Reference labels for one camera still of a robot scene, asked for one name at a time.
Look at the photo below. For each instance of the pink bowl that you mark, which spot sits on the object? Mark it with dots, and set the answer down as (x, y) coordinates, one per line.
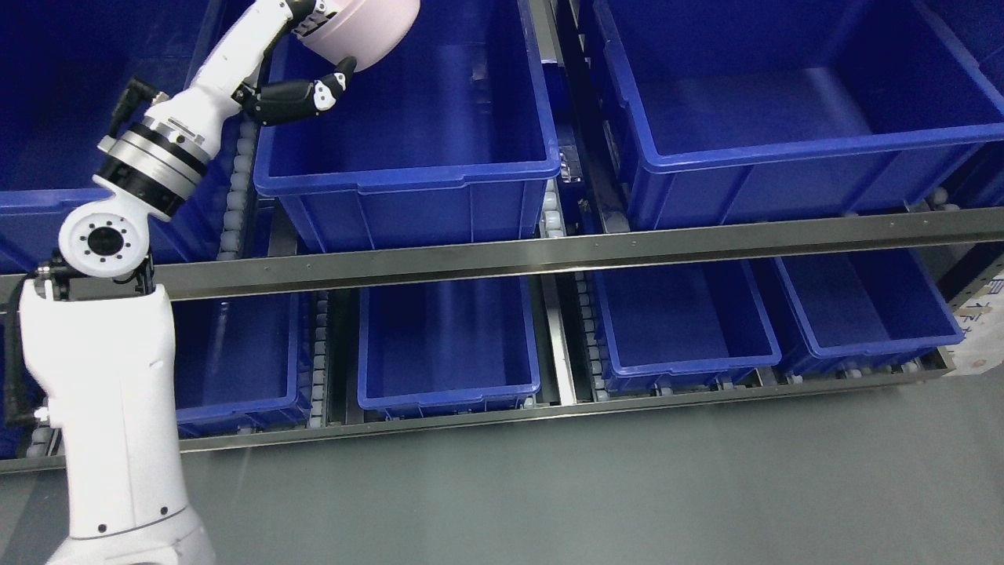
(366, 31)

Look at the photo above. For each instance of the blue bin upper right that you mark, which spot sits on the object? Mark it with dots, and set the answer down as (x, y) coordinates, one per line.
(728, 112)

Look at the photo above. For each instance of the blue bin lower left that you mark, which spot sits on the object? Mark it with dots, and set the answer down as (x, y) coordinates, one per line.
(242, 363)

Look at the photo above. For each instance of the blue bin upper middle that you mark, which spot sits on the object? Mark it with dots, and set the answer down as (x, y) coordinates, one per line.
(449, 139)

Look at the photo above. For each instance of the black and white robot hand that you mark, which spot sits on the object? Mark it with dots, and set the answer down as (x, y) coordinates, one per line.
(243, 71)

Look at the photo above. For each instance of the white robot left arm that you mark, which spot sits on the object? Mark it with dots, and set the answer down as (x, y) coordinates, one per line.
(96, 333)

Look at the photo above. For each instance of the blue bin lower centre right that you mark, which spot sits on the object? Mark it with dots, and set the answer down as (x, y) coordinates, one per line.
(681, 325)

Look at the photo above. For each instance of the blue bin lower middle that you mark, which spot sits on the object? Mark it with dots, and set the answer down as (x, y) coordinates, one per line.
(442, 348)

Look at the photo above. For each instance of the blue bin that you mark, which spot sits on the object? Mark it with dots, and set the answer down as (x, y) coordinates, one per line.
(681, 325)
(442, 348)
(449, 139)
(242, 363)
(728, 112)
(64, 66)
(851, 311)

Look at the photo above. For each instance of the blue bin upper left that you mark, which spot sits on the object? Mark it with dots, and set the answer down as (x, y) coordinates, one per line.
(64, 66)

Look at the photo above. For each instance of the blue bin lower far right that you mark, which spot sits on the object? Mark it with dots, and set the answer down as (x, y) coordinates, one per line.
(851, 311)

